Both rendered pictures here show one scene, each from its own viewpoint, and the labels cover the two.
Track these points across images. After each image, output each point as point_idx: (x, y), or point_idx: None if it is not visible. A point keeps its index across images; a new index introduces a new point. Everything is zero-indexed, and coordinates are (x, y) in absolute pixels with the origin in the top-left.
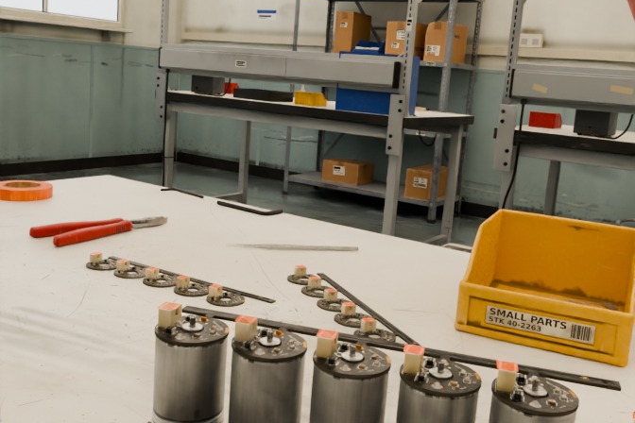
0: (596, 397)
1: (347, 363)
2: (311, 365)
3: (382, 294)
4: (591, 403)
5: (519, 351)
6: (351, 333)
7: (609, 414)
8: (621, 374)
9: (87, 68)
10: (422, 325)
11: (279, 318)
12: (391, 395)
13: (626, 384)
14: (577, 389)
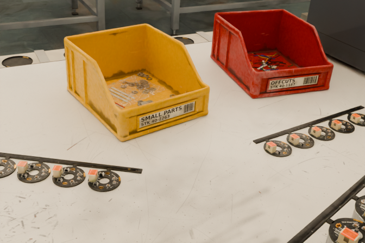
0: (231, 141)
1: (364, 241)
2: (125, 234)
3: (36, 140)
4: (237, 147)
5: (167, 135)
6: (89, 189)
7: (250, 149)
8: (213, 120)
9: None
10: (103, 150)
11: (29, 214)
12: (189, 215)
13: (224, 125)
14: (220, 142)
